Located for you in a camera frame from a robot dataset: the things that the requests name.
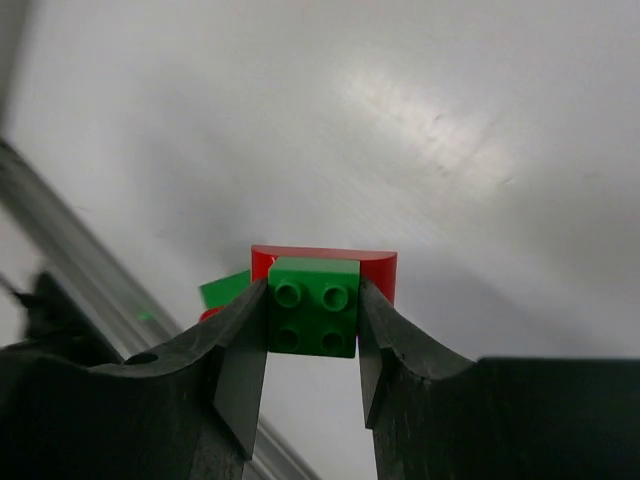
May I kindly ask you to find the aluminium front rail frame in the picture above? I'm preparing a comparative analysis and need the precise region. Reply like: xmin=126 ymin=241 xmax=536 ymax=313
xmin=1 ymin=145 xmax=314 ymax=479

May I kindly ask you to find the thin green lego plate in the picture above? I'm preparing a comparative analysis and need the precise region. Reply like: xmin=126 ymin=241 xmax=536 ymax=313
xmin=199 ymin=269 xmax=251 ymax=310

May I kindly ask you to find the red long toothed lego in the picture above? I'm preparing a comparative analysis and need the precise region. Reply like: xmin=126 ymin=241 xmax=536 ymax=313
xmin=198 ymin=306 xmax=223 ymax=323

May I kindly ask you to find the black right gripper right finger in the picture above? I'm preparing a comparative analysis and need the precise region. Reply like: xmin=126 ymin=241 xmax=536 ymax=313
xmin=358 ymin=281 xmax=639 ymax=479

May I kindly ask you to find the green lego brick stack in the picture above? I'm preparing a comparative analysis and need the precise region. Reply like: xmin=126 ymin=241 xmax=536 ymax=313
xmin=268 ymin=257 xmax=360 ymax=358

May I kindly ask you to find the red square lego brick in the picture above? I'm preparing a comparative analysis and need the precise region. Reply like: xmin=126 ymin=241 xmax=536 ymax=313
xmin=250 ymin=245 xmax=398 ymax=304

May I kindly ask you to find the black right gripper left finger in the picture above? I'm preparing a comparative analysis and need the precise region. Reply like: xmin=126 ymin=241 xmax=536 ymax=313
xmin=1 ymin=281 xmax=268 ymax=479

